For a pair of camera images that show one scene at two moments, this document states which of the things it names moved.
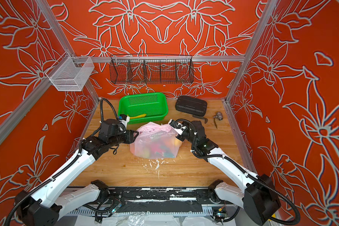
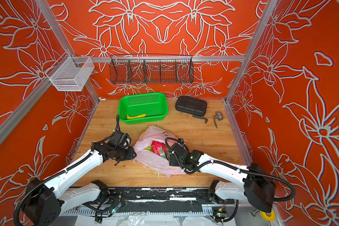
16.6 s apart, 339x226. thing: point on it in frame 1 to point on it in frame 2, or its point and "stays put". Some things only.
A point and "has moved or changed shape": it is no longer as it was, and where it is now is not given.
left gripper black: x=131 y=137 to x=132 y=154
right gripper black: x=188 y=124 to x=171 y=160
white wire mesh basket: x=70 y=73 stays put
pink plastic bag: x=155 y=141 has moved or changed shape
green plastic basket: x=155 y=105 stays put
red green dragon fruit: x=160 y=147 stays put
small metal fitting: x=219 y=115 stays put
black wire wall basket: x=151 y=69 stays put
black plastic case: x=191 y=105 stays put
